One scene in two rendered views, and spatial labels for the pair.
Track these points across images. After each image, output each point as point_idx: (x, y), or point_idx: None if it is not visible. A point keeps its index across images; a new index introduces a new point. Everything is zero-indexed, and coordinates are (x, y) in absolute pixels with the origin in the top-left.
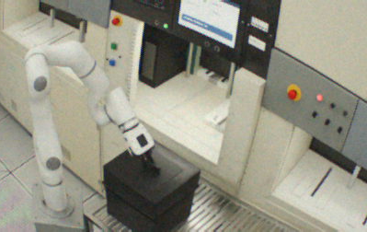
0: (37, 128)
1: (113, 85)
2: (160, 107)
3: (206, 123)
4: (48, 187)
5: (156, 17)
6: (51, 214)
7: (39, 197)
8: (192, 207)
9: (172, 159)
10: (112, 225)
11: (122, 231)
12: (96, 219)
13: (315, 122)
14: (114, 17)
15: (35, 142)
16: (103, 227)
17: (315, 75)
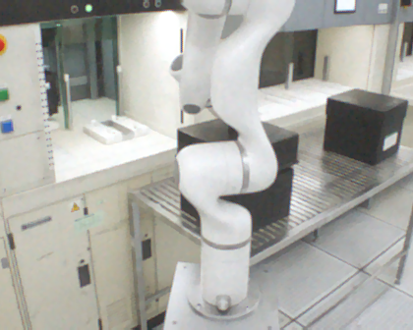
0: (256, 112)
1: (17, 165)
2: (61, 163)
3: (111, 141)
4: (249, 244)
5: (72, 2)
6: (255, 301)
7: (209, 320)
8: None
9: (222, 121)
10: (260, 239)
11: (270, 232)
12: (252, 252)
13: None
14: None
15: (227, 170)
16: (267, 247)
17: None
